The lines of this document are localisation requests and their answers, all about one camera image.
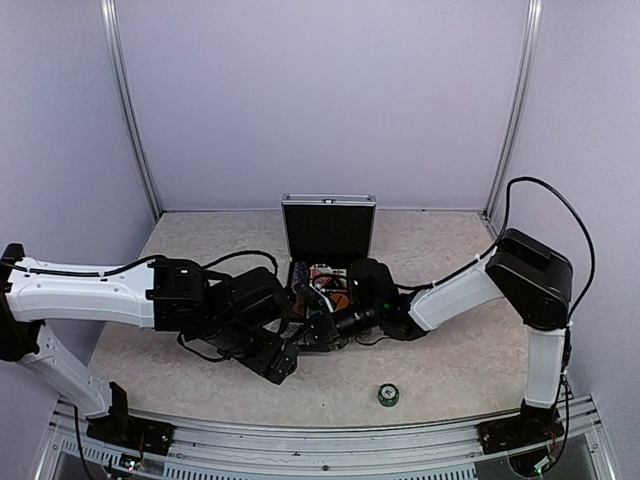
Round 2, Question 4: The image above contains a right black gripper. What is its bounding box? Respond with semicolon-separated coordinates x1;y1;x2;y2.
290;300;383;351

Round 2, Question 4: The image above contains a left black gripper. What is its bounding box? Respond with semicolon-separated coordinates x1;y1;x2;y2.
202;316;300;384

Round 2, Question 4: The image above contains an orange round button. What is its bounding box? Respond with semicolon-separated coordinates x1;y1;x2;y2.
329;292;350;311

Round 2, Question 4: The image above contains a red playing card deck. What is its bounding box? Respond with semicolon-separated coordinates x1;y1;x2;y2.
309;264;348;291

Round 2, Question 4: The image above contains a green poker chip stack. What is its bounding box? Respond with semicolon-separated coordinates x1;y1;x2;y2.
377;383;400;408

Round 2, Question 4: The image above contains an aluminium poker case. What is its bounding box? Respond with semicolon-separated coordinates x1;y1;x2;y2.
280;193;378;351

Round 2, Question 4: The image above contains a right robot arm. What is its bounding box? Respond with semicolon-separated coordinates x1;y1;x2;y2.
308;176;596;444

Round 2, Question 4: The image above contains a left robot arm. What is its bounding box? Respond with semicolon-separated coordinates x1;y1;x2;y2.
1;244;298;445

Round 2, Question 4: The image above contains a left poker chip row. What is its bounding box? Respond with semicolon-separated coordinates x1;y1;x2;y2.
291;261;310;317

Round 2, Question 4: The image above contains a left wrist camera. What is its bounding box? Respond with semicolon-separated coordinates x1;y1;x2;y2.
208;267;292;331

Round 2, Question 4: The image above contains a front aluminium rail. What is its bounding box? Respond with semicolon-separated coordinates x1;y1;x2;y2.
32;396;616;479

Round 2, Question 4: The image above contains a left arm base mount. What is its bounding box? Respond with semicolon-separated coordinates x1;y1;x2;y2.
86;381;175;456

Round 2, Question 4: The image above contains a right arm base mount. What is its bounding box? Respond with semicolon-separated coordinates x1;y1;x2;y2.
477;402;565;455

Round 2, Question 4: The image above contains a right aluminium frame post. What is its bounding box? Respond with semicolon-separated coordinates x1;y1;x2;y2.
483;0;544;221

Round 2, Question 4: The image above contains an aluminium frame post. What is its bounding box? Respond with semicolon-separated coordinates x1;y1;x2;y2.
100;0;163;222
483;0;544;221

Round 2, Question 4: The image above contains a left aluminium frame post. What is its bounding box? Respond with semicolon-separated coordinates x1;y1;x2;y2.
100;0;163;222

